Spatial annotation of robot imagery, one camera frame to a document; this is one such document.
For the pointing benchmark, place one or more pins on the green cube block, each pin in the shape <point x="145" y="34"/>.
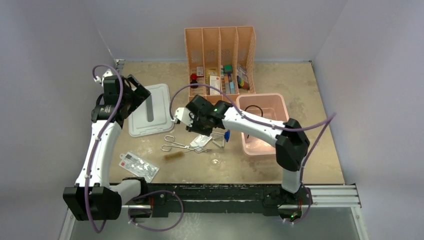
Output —
<point x="228" y="69"/>

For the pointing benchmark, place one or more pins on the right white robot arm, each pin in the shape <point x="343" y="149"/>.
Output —
<point x="287" y="137"/>

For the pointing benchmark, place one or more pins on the orange plastic file organizer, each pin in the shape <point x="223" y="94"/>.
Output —
<point x="208" y="49"/>

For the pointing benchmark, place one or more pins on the plastic packet with red label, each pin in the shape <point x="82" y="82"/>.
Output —
<point x="138" y="166"/>

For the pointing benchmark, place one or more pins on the aluminium frame rail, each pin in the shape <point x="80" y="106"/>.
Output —
<point x="334" y="196"/>

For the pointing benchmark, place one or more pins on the blue plastic clip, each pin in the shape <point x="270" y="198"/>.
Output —
<point x="227" y="135"/>

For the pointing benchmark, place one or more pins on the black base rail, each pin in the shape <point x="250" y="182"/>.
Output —
<point x="270" y="200"/>

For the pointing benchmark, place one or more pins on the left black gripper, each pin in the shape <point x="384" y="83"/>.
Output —
<point x="139" y="94"/>

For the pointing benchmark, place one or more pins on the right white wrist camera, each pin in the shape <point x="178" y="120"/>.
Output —
<point x="181" y="116"/>

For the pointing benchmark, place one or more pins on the colourful item packet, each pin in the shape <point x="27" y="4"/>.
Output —
<point x="242" y="78"/>

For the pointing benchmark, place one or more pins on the pink plastic bin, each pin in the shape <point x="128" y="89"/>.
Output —
<point x="274" y="107"/>

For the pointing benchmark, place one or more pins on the small clear glass beaker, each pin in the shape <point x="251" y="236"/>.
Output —
<point x="215" y="162"/>

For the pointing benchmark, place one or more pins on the black wire ring stand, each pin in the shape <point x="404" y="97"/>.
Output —
<point x="254" y="109"/>

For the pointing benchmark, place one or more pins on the metal crucible tongs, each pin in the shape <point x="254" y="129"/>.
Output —
<point x="172" y="144"/>

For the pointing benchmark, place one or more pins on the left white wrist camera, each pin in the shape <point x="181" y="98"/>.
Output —
<point x="100" y="80"/>

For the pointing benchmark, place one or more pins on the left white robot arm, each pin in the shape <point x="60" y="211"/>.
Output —
<point x="93" y="197"/>

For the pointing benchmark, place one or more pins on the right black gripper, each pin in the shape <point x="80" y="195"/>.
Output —
<point x="194" y="129"/>

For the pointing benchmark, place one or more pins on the clay pipe triangle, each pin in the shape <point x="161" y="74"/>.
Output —
<point x="218" y="139"/>

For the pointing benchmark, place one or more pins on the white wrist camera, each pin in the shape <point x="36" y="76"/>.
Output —
<point x="100" y="80"/>
<point x="181" y="116"/>

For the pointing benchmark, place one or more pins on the red and black bottle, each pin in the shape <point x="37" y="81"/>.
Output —
<point x="193" y="81"/>

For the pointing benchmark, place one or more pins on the white plastic bin lid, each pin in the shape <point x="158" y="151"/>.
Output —
<point x="152" y="116"/>

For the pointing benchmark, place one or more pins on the white foil sachet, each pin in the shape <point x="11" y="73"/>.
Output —
<point x="200" y="142"/>

